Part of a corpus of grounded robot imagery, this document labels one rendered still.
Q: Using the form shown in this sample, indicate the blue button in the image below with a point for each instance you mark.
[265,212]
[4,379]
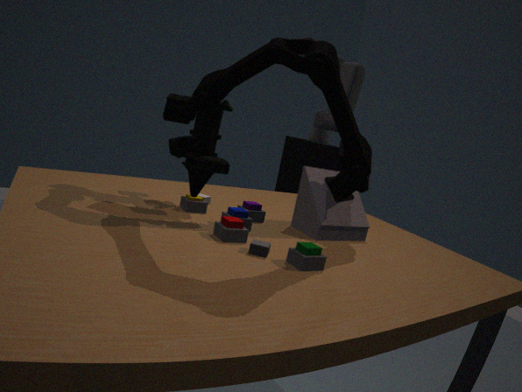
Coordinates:
[241,214]

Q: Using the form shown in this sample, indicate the green button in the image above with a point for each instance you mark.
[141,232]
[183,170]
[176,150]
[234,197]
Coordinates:
[306,256]

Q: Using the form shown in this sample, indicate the yellow button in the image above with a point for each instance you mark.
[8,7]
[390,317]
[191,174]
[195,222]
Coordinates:
[193,205]

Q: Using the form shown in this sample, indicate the red button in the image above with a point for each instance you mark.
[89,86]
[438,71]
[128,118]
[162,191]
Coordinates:
[231,229]

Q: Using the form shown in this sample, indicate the purple button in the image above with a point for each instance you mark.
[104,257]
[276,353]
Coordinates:
[254,210]

